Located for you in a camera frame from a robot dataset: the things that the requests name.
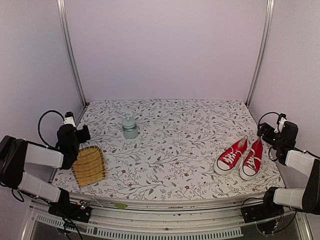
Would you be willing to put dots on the green tape piece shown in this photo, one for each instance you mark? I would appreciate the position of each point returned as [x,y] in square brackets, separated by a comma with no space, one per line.
[121,206]

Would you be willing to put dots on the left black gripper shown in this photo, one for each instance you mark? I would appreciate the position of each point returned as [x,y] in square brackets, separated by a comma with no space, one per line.
[85,134]

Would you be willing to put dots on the woven bamboo basket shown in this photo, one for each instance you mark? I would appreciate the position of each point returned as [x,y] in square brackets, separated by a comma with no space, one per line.
[89,168]

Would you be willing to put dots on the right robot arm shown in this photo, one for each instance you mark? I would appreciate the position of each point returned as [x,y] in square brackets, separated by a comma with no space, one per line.
[305,199]

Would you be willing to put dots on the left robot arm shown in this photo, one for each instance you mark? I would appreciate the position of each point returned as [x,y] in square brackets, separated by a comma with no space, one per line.
[16,152]

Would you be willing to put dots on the front aluminium rail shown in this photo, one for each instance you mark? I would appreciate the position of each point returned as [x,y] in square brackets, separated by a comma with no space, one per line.
[209,219]

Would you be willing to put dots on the red sneaker with laces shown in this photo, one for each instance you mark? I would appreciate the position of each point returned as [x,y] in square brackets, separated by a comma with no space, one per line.
[229,159]

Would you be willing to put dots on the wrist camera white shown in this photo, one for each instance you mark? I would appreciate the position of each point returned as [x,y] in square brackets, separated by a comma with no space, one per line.
[282,118]
[69,119]

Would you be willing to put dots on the right aluminium frame post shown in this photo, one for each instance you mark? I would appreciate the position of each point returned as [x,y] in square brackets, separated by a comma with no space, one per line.
[267,24]

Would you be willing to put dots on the left aluminium frame post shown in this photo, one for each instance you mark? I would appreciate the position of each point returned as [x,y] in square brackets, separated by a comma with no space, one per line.
[62,13]

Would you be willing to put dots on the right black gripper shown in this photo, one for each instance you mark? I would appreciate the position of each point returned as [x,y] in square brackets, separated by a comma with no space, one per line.
[265,126]

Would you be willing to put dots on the aluminium frame post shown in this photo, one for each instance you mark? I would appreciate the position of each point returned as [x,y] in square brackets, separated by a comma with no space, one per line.
[62,13]
[267,24]

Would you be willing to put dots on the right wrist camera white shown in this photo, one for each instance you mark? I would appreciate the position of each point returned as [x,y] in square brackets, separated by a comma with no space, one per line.
[282,118]

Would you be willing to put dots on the floral patterned table mat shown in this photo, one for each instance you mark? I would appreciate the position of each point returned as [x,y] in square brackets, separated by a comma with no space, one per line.
[173,156]

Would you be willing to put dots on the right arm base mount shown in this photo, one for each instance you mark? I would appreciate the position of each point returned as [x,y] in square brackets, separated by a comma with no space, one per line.
[259,211]

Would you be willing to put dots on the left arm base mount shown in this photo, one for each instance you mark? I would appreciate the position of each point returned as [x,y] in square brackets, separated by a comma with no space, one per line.
[70,211]

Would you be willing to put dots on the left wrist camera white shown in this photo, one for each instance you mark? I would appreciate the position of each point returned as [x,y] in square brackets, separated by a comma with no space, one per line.
[69,119]

